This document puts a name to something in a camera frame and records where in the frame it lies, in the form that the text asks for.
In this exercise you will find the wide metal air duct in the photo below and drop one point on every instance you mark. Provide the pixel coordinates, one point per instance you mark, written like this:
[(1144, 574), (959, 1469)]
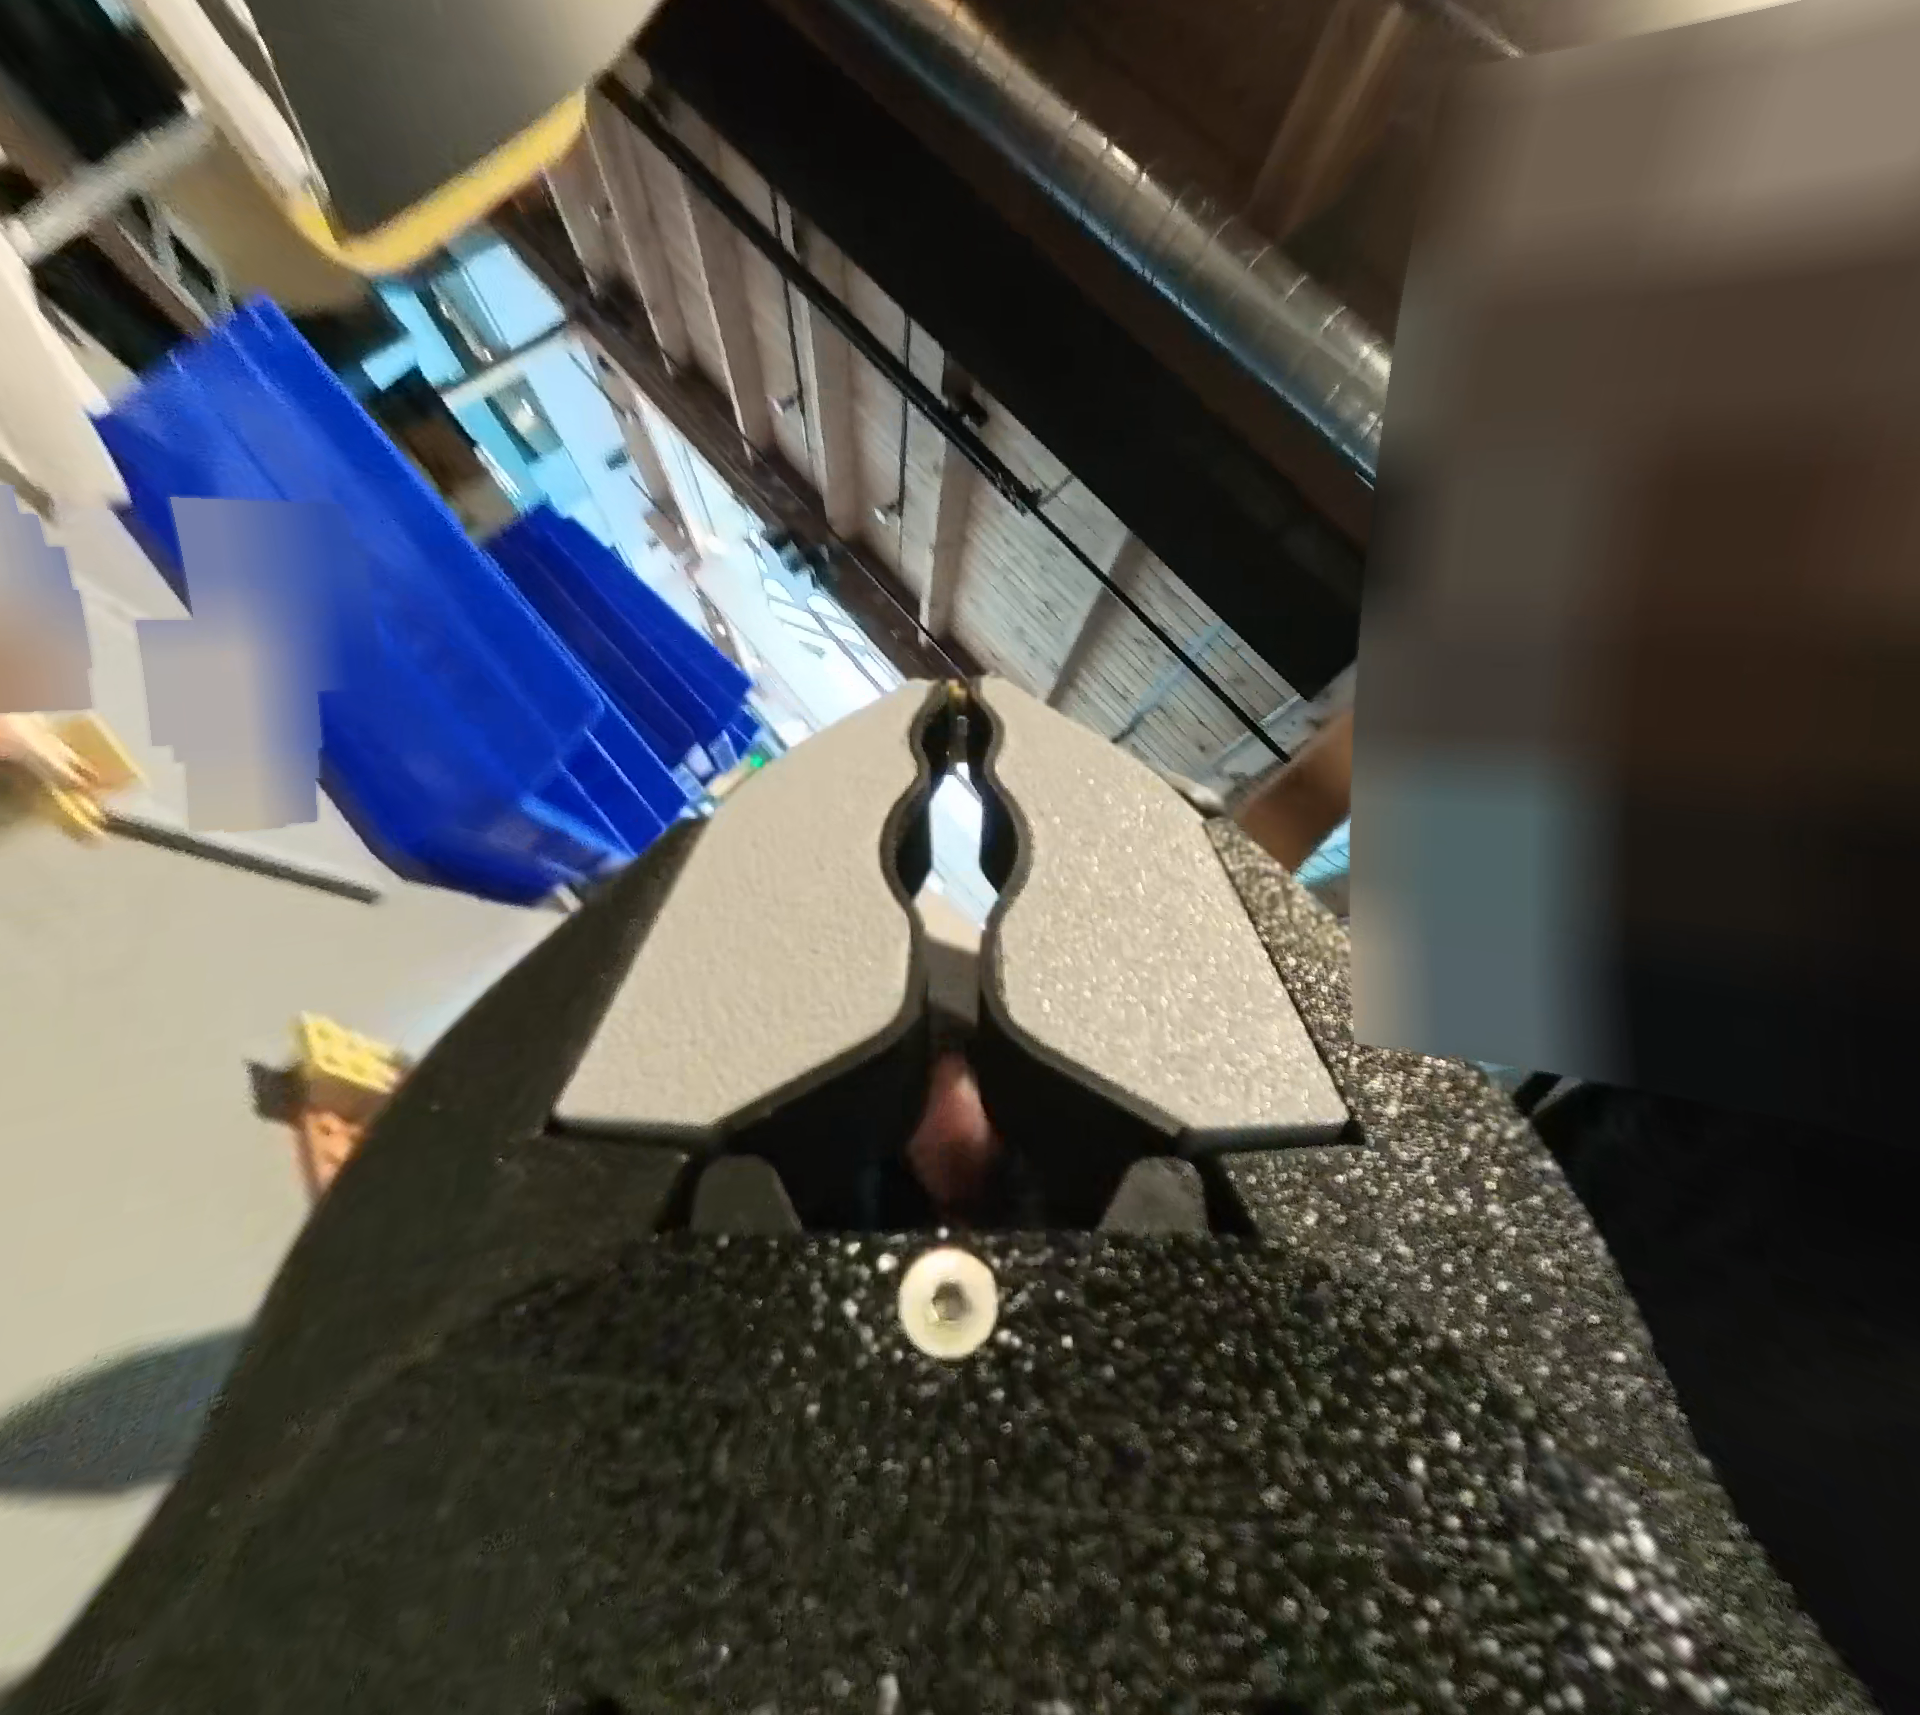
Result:
[(1051, 156)]

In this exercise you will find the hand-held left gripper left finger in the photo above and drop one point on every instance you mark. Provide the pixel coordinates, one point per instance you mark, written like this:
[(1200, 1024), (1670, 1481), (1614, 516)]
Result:
[(750, 982)]

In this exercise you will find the person's right hand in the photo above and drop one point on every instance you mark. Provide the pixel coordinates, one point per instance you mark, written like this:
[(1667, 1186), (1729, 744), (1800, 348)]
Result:
[(955, 1132)]

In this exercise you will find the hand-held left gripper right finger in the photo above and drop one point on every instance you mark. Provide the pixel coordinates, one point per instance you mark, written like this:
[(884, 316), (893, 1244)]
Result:
[(1170, 982)]

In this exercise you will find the blue plastic bin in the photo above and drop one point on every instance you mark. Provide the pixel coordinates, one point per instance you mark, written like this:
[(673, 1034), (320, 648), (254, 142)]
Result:
[(631, 650), (391, 666)]

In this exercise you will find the long orange toy brick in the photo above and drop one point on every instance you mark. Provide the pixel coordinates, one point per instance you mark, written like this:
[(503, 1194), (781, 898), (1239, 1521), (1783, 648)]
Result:
[(300, 1132)]

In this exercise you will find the grey desk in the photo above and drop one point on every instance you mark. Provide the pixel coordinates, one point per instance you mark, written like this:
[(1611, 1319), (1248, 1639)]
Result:
[(150, 1146)]

